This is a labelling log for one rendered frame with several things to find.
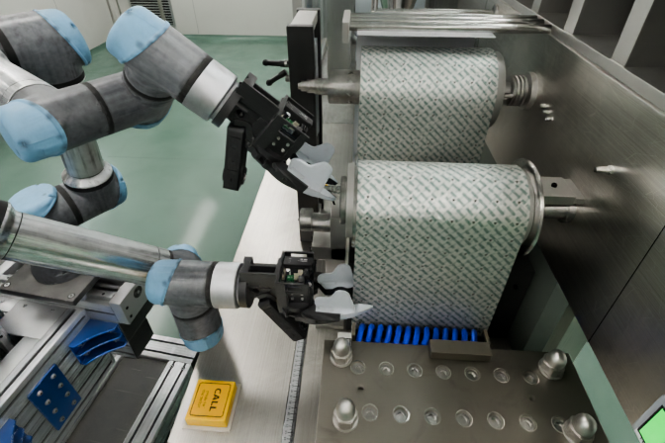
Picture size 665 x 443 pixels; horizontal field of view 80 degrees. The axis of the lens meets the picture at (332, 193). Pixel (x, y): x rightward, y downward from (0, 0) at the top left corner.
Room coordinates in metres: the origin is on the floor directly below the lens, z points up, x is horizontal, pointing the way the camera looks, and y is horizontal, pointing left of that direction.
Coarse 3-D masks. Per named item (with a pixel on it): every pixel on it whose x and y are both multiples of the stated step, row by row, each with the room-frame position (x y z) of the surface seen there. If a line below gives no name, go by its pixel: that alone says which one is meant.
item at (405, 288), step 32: (384, 256) 0.42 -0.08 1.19; (416, 256) 0.42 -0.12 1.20; (448, 256) 0.41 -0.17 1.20; (480, 256) 0.41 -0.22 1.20; (384, 288) 0.42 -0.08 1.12; (416, 288) 0.42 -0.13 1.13; (448, 288) 0.41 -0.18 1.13; (480, 288) 0.41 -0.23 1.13; (352, 320) 0.42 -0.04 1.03; (384, 320) 0.42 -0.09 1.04; (416, 320) 0.42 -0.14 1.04; (448, 320) 0.41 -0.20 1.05; (480, 320) 0.41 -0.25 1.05
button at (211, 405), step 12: (204, 384) 0.37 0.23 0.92; (216, 384) 0.37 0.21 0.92; (228, 384) 0.37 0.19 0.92; (204, 396) 0.35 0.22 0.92; (216, 396) 0.35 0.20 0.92; (228, 396) 0.35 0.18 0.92; (192, 408) 0.32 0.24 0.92; (204, 408) 0.32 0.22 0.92; (216, 408) 0.32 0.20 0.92; (228, 408) 0.32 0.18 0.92; (192, 420) 0.31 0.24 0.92; (204, 420) 0.31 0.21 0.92; (216, 420) 0.31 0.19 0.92; (228, 420) 0.31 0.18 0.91
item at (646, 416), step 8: (656, 400) 0.20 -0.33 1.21; (664, 400) 0.20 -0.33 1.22; (648, 408) 0.20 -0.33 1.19; (656, 408) 0.20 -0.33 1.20; (664, 408) 0.19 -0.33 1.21; (640, 416) 0.20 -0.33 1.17; (648, 416) 0.20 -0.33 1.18; (632, 424) 0.20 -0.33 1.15; (640, 424) 0.20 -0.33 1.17; (640, 440) 0.18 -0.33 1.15
